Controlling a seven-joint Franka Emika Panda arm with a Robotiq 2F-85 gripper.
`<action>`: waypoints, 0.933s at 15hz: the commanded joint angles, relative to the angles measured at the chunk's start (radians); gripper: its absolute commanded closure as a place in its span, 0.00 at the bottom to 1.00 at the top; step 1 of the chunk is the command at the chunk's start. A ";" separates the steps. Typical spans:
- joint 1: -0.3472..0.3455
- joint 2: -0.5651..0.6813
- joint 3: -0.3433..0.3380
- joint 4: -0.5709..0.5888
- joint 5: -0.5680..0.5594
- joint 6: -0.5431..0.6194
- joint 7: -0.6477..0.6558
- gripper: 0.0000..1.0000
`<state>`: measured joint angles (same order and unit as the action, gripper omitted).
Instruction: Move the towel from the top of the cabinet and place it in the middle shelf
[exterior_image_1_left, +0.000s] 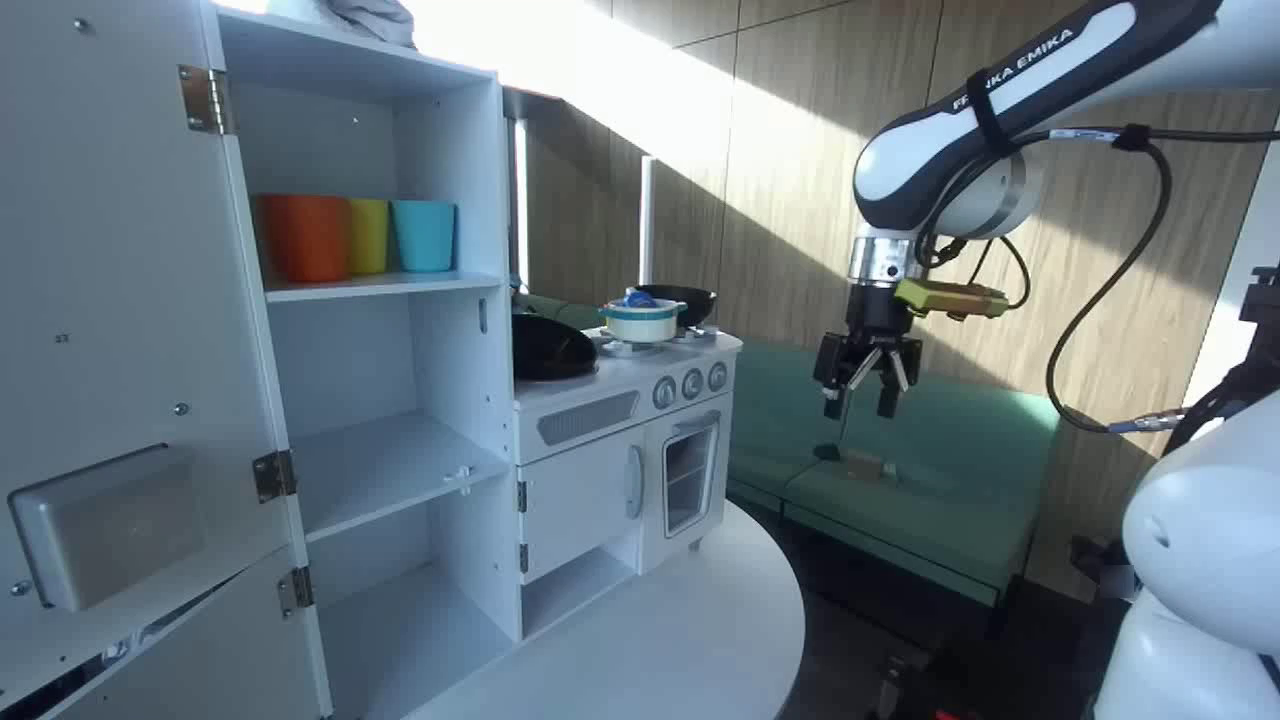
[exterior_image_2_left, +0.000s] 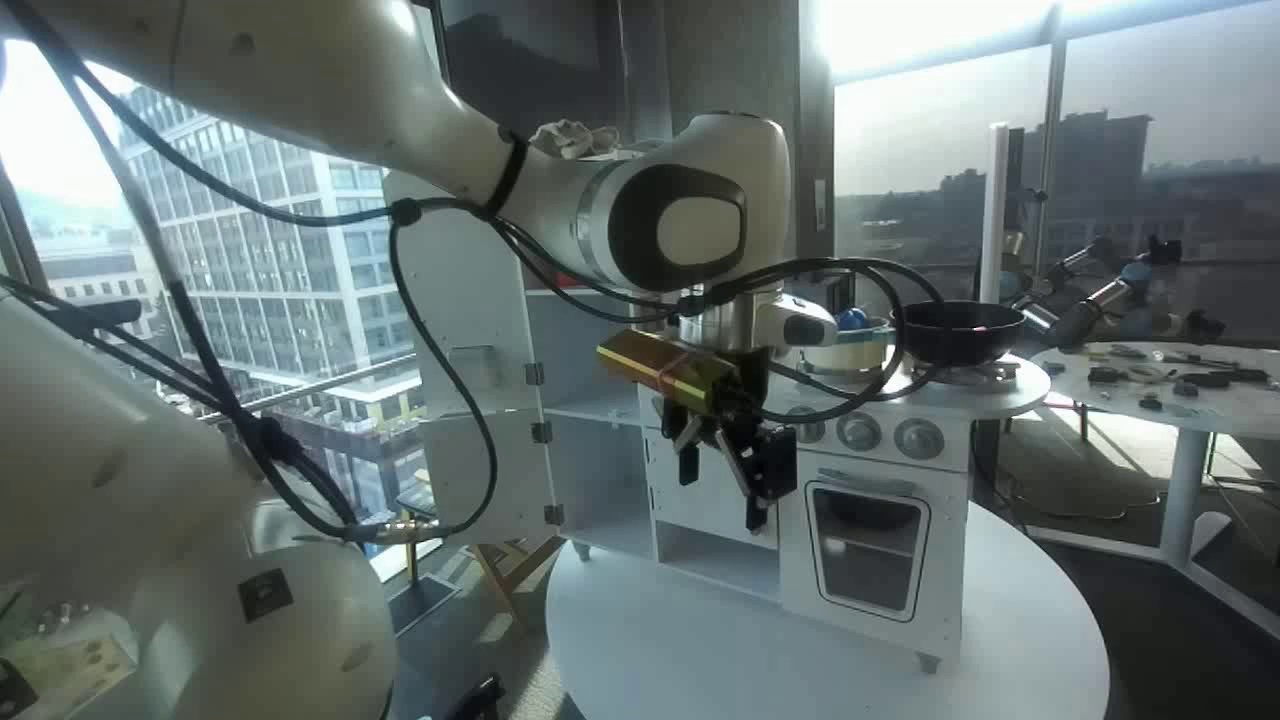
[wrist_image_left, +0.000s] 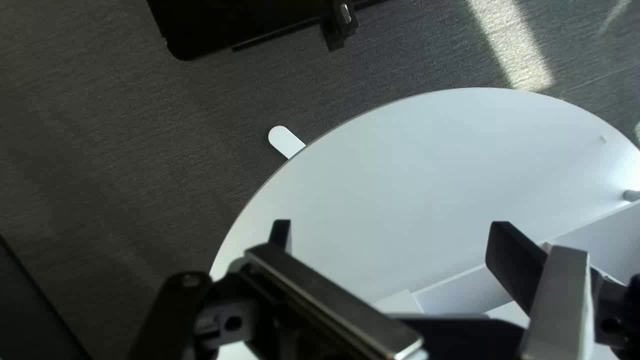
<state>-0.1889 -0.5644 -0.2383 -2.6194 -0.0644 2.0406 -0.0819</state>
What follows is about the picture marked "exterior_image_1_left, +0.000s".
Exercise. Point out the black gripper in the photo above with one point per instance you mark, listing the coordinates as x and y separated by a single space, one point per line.
878 312

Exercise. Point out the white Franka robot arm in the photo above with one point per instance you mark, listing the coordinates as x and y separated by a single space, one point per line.
932 144

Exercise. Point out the white shelf cabinet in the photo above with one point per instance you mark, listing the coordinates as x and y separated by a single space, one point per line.
443 144

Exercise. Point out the small white cabinet door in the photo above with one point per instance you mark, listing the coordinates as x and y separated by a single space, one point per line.
212 660

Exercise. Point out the large white cabinet door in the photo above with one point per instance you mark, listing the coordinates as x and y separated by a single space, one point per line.
122 264

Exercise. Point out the black toy pot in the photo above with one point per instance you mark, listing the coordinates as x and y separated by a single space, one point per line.
687 300

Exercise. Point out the white bowl blue rim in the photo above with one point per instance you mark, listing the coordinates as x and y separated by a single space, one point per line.
642 323

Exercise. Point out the white toy kitchen stove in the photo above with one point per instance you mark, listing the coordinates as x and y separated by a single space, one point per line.
582 500

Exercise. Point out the black toy pan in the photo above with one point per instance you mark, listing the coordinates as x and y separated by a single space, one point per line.
549 350

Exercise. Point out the blue plastic cup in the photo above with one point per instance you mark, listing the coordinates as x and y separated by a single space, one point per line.
424 238

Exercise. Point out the yellow plastic cup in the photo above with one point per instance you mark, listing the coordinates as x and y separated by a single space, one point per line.
370 238

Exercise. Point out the orange plastic cup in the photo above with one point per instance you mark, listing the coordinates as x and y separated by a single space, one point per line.
307 242

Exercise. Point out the metal door hinge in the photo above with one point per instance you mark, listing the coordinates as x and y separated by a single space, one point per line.
272 477
204 99
297 591

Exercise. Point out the yellow wrist camera mount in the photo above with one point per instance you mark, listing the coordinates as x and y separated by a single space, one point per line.
950 296

